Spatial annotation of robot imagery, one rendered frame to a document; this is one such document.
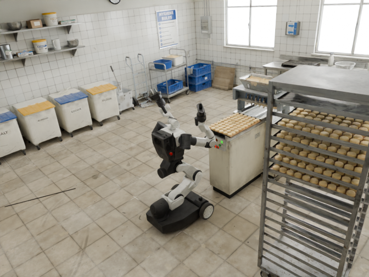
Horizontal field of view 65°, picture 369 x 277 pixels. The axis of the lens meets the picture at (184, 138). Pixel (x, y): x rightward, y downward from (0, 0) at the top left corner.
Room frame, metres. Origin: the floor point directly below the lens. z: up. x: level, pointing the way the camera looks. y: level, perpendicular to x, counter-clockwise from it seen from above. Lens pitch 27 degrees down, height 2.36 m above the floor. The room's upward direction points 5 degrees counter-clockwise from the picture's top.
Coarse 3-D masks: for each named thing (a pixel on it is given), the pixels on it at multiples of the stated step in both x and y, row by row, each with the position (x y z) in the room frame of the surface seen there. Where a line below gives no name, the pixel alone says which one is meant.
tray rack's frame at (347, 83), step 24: (288, 72) 1.95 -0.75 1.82; (312, 72) 1.91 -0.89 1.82; (336, 72) 1.86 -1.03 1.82; (360, 72) 1.82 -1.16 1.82; (360, 96) 1.43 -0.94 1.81; (360, 192) 1.35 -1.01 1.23; (360, 216) 1.53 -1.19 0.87; (288, 240) 2.03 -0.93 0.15; (264, 264) 1.78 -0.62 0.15; (288, 264) 1.76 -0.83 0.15; (312, 264) 1.74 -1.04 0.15; (336, 264) 1.72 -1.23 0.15
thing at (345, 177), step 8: (280, 160) 1.78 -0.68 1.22; (288, 160) 1.75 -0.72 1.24; (296, 160) 1.75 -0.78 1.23; (304, 168) 1.66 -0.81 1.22; (312, 168) 1.62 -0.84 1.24; (320, 168) 1.62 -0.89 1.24; (328, 168) 1.61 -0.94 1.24; (336, 176) 1.51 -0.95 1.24; (344, 176) 1.51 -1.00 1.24; (352, 176) 1.51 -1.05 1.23
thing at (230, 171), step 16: (256, 128) 3.19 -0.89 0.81; (240, 144) 2.98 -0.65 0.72; (256, 144) 3.20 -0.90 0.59; (224, 160) 2.93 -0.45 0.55; (240, 160) 2.99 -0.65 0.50; (256, 160) 3.21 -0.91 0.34; (224, 176) 2.93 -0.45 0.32; (240, 176) 2.99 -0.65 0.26; (256, 176) 3.27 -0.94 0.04; (224, 192) 2.97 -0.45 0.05
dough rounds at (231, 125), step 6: (234, 114) 3.42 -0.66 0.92; (240, 114) 3.40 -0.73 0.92; (222, 120) 3.26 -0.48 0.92; (228, 120) 3.24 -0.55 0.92; (234, 120) 3.23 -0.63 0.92; (240, 120) 3.22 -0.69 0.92; (246, 120) 3.20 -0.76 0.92; (252, 120) 3.23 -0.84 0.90; (258, 120) 3.19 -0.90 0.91; (210, 126) 3.11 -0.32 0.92; (216, 126) 3.10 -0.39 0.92; (222, 126) 3.08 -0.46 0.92; (228, 126) 3.07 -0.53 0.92; (234, 126) 3.06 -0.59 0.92; (240, 126) 3.06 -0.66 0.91; (246, 126) 3.04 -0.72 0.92; (222, 132) 2.96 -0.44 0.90; (228, 132) 2.94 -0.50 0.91; (234, 132) 2.90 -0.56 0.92
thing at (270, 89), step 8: (272, 80) 1.79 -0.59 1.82; (272, 88) 1.77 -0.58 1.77; (272, 96) 1.78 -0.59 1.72; (272, 104) 1.79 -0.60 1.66; (272, 112) 1.79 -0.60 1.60; (264, 152) 1.79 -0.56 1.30; (264, 160) 1.79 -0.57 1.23; (264, 168) 1.79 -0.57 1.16; (264, 176) 1.78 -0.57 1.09; (264, 184) 1.78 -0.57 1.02; (264, 192) 1.78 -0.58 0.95; (264, 200) 1.77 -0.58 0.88; (264, 208) 1.77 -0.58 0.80; (264, 216) 1.78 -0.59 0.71; (264, 224) 1.79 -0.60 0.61
